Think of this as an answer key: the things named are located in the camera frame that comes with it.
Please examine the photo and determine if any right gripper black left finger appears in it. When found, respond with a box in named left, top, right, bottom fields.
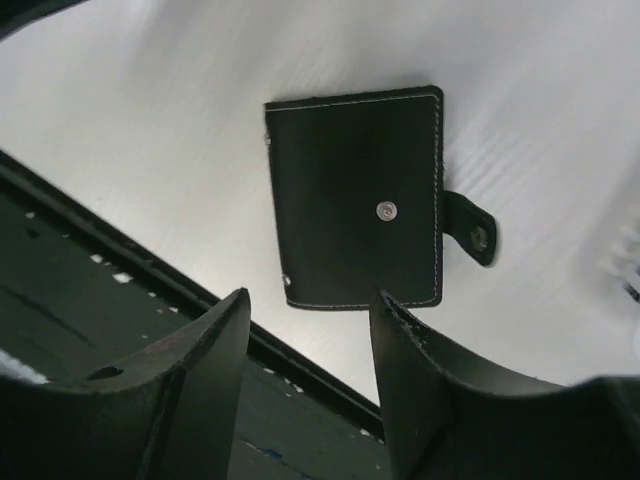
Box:
left=1, top=288, right=250, bottom=479

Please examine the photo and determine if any white plastic basket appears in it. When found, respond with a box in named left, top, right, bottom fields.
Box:
left=605, top=211, right=639, bottom=305

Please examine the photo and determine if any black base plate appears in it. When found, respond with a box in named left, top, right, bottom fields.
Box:
left=1, top=155, right=390, bottom=479

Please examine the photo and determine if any black leather card holder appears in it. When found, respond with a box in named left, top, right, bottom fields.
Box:
left=264, top=85, right=499, bottom=311

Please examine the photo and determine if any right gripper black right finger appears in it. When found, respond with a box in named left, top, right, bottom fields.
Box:
left=369, top=291, right=639, bottom=479

